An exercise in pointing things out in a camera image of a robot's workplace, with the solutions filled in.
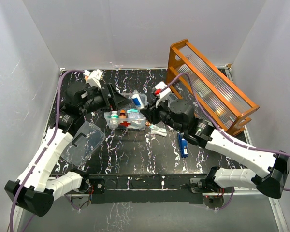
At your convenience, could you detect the clear tray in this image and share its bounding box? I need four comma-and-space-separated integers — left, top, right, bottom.
167, 93, 178, 103

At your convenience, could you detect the white swab packet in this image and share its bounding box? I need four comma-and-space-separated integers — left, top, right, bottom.
149, 124, 167, 137

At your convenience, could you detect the white blue gauze packet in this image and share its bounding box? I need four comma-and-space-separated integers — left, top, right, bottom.
128, 118, 146, 130

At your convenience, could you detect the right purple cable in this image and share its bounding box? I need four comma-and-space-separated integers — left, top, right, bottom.
165, 72, 290, 211

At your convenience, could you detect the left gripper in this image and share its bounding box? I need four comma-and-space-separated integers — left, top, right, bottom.
79, 83, 131, 115

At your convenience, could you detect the orange wooden shelf rack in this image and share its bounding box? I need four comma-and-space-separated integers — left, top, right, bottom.
166, 39, 259, 136

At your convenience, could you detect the brown orange medicine bottle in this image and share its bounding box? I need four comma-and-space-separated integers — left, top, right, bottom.
118, 110, 127, 124

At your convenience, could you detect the blue thermometer case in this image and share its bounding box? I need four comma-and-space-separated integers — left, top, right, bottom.
177, 132, 188, 158

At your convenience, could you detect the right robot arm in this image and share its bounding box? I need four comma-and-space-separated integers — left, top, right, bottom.
140, 99, 289, 199

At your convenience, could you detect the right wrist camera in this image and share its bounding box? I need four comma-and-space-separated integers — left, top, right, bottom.
152, 81, 171, 108

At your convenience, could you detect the clear bag with tubing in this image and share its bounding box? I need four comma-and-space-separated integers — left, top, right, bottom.
127, 109, 140, 119

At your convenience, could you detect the white green small bottle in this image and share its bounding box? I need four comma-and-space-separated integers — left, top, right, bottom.
109, 111, 118, 129

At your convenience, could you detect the blue white tube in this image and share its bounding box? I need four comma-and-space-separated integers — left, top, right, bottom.
131, 90, 144, 109

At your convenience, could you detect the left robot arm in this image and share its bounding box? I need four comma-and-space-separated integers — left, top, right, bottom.
4, 82, 131, 217

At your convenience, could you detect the clear first aid box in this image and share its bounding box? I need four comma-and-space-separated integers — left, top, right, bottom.
104, 93, 146, 130

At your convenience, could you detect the clear box lid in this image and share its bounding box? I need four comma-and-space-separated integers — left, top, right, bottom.
60, 121, 106, 167

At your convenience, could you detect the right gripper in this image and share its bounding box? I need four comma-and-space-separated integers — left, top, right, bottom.
141, 97, 185, 134

